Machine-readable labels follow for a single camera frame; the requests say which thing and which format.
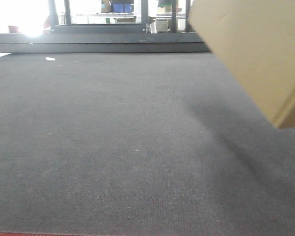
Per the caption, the brown cardboard box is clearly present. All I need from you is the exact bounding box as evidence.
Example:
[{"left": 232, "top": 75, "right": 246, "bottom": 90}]
[{"left": 189, "top": 0, "right": 295, "bottom": 128}]

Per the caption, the dark metal conveyor frame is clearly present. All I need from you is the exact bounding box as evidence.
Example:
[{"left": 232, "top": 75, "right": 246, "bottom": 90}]
[{"left": 0, "top": 0, "right": 209, "bottom": 54}]

